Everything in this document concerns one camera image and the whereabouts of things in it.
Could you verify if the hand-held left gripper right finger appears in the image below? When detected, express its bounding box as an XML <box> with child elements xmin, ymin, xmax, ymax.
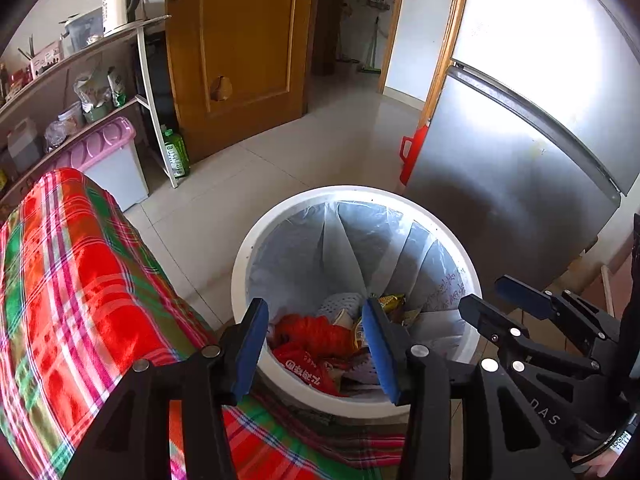
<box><xmin>362</xmin><ymin>296</ymin><xmax>576</xmax><ymax>480</ymax></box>

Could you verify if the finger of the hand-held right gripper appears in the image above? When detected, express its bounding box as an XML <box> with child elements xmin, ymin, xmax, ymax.
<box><xmin>457</xmin><ymin>294</ymin><xmax>601</xmax><ymax>386</ymax></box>
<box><xmin>494</xmin><ymin>274</ymin><xmax>621</xmax><ymax>356</ymax></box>

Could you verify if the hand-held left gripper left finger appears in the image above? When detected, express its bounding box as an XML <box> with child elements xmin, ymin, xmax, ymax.
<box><xmin>60</xmin><ymin>297</ymin><xmax>271</xmax><ymax>480</ymax></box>

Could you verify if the white foam fruit net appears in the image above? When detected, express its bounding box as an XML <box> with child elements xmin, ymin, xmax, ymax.
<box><xmin>314</xmin><ymin>292</ymin><xmax>368</xmax><ymax>322</ymax></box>
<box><xmin>337</xmin><ymin>352</ymin><xmax>383</xmax><ymax>386</ymax></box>

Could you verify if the gold and red wrapper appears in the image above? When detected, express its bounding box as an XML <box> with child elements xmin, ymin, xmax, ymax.
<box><xmin>349</xmin><ymin>317</ymin><xmax>373</xmax><ymax>352</ymax></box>

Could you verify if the red printed snack packet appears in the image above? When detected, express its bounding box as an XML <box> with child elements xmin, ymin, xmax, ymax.
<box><xmin>272</xmin><ymin>344</ymin><xmax>343</xmax><ymax>397</ymax></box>

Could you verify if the red plastic bag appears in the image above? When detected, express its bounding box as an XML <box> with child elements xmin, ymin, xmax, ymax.
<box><xmin>274</xmin><ymin>312</ymin><xmax>353</xmax><ymax>358</ymax></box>

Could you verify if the clear bin liner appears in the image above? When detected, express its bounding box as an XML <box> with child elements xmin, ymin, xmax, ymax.
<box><xmin>247</xmin><ymin>200</ymin><xmax>476</xmax><ymax>351</ymax></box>

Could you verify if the white trash bin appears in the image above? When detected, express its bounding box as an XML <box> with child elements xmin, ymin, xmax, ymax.
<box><xmin>231</xmin><ymin>185</ymin><xmax>483</xmax><ymax>416</ymax></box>

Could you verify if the silver refrigerator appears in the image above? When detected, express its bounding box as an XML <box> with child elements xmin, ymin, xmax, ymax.
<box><xmin>404</xmin><ymin>0</ymin><xmax>640</xmax><ymax>311</ymax></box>

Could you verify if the plaid tablecloth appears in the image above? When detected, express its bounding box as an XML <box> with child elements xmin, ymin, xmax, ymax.
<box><xmin>0</xmin><ymin>167</ymin><xmax>406</xmax><ymax>480</ymax></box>

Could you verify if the green plastic bottle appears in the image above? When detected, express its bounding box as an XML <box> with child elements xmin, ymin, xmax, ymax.
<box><xmin>161</xmin><ymin>129</ymin><xmax>191</xmax><ymax>179</ymax></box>

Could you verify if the pink lidded storage box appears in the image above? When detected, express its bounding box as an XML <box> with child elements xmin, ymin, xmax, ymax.
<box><xmin>42</xmin><ymin>116</ymin><xmax>150</xmax><ymax>213</ymax></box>

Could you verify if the green mop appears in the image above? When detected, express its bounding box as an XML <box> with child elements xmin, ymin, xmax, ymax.
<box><xmin>359</xmin><ymin>16</ymin><xmax>385</xmax><ymax>77</ymax></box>

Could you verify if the green bowl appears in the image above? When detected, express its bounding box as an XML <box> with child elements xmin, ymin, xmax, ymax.
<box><xmin>82</xmin><ymin>102</ymin><xmax>113</xmax><ymax>123</ymax></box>

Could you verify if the knotted plastic bag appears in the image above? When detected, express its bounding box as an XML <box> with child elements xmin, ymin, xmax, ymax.
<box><xmin>44</xmin><ymin>120</ymin><xmax>68</xmax><ymax>151</ymax></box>

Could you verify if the clear jar white lid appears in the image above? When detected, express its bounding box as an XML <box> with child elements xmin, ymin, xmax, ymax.
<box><xmin>57</xmin><ymin>102</ymin><xmax>87</xmax><ymax>131</ymax></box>

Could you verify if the green food packet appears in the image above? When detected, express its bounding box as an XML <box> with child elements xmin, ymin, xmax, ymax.
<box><xmin>107</xmin><ymin>66</ymin><xmax>128</xmax><ymax>108</ymax></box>

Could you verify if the wooden door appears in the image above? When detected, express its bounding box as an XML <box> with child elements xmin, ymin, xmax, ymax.
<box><xmin>165</xmin><ymin>0</ymin><xmax>321</xmax><ymax>163</ymax></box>

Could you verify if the plastic jug dark liquid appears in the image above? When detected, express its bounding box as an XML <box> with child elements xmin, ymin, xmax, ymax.
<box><xmin>6</xmin><ymin>117</ymin><xmax>43</xmax><ymax>171</ymax></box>

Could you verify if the white food bag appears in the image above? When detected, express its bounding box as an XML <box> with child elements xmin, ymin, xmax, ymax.
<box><xmin>74</xmin><ymin>67</ymin><xmax>113</xmax><ymax>108</ymax></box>

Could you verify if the tall white kitchen rack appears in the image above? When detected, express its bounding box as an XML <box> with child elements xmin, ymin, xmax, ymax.
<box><xmin>0</xmin><ymin>15</ymin><xmax>181</xmax><ymax>191</ymax></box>

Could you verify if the grey plastic container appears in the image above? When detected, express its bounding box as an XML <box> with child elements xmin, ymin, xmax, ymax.
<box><xmin>60</xmin><ymin>7</ymin><xmax>105</xmax><ymax>56</ymax></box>

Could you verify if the white electric kettle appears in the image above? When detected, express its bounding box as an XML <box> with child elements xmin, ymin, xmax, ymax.
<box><xmin>101</xmin><ymin>0</ymin><xmax>142</xmax><ymax>37</ymax></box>

